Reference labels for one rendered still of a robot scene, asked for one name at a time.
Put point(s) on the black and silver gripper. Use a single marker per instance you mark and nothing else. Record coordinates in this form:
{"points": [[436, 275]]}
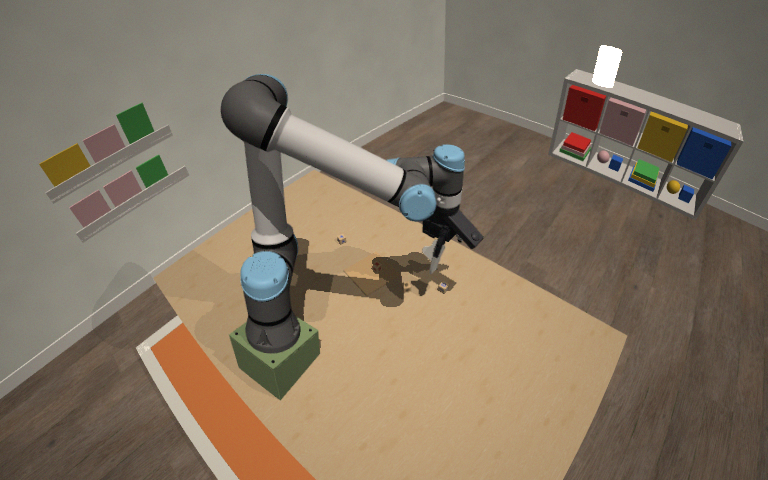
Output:
{"points": [[434, 226]]}

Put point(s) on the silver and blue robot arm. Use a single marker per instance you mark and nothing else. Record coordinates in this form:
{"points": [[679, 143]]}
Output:
{"points": [[250, 113]]}

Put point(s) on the tan square mat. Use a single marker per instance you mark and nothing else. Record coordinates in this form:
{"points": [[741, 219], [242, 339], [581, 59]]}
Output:
{"points": [[367, 279]]}

